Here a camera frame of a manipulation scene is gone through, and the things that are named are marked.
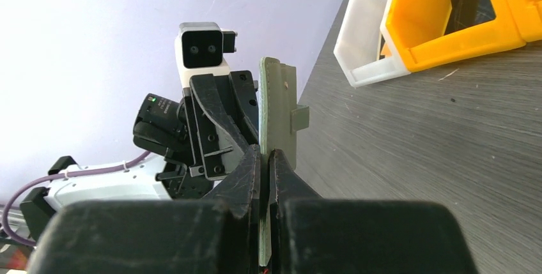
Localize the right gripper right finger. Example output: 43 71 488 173
268 149 478 273

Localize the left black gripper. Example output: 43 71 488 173
133 71 259 199

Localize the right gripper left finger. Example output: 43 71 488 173
27 145 261 273

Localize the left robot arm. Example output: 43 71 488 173
20 71 258 242

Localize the white storage bin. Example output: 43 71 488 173
333 0 411 88

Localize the middle orange storage bin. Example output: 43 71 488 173
385 0 527 72

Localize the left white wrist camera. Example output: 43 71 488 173
174 22 238 88

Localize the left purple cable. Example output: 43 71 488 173
1 150 152 248

